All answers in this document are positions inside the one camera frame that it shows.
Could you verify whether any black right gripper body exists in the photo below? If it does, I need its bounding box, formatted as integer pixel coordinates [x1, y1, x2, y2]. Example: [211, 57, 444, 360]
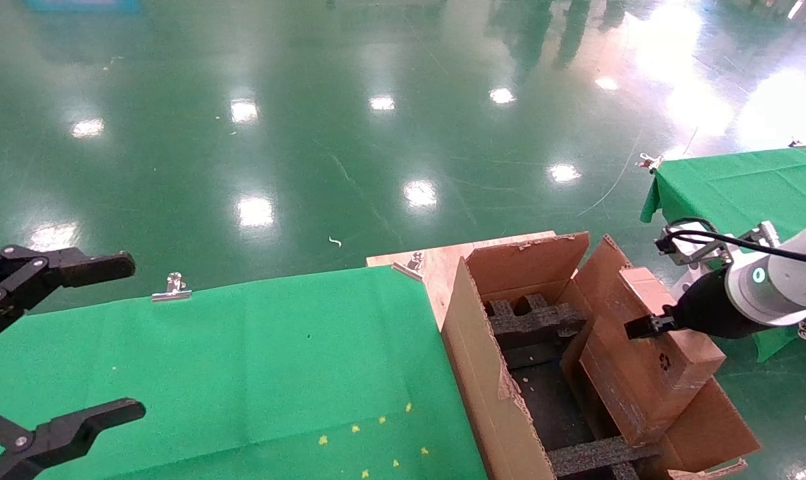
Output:
[671, 267, 777, 341]

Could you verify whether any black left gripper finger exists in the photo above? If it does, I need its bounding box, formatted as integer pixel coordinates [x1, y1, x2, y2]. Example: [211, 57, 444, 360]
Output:
[0, 245, 137, 338]
[0, 398, 147, 480]

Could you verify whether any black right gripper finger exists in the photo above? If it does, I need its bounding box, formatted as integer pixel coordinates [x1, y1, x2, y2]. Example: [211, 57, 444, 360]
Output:
[624, 308, 678, 339]

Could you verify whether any small cardboard box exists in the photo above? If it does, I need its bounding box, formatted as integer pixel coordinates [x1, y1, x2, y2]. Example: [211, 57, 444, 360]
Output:
[578, 265, 727, 447]

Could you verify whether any large open cardboard carton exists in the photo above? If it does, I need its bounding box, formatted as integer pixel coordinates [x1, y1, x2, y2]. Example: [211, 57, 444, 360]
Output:
[441, 230, 762, 480]

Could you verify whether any dark grey foam insert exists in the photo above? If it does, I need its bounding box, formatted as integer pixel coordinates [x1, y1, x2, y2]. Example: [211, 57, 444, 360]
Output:
[486, 293, 588, 352]
[546, 435, 663, 480]

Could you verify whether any plain green tablecloth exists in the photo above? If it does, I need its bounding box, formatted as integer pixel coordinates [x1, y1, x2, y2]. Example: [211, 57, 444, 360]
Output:
[641, 143, 806, 364]

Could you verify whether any green tablecloth with yellow marks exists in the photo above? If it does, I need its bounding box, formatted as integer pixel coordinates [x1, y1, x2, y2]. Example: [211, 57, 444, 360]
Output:
[0, 265, 487, 480]

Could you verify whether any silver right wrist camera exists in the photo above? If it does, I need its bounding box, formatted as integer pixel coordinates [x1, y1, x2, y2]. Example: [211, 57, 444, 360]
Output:
[655, 220, 780, 301]

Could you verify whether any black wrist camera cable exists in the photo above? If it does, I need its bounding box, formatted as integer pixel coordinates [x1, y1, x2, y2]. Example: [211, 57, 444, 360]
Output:
[663, 217, 790, 257]

